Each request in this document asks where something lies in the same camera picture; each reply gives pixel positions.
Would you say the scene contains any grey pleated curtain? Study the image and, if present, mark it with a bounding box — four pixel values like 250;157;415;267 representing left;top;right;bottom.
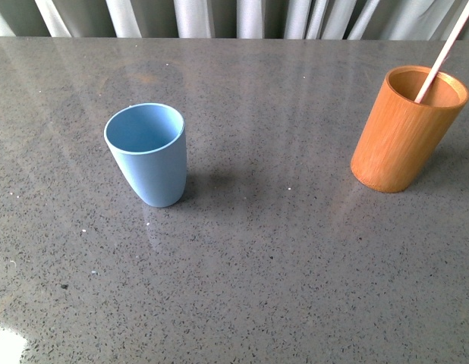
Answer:
0;0;465;40

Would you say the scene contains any orange bamboo chopstick holder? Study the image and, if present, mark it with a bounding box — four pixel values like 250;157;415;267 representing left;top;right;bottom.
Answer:
351;65;469;193

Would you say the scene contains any blue plastic cup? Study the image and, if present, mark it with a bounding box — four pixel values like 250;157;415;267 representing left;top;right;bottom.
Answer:
104;103;187;208

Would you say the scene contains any pink chopstick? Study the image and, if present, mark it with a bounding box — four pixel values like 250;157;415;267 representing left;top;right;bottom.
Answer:
414;0;469;103

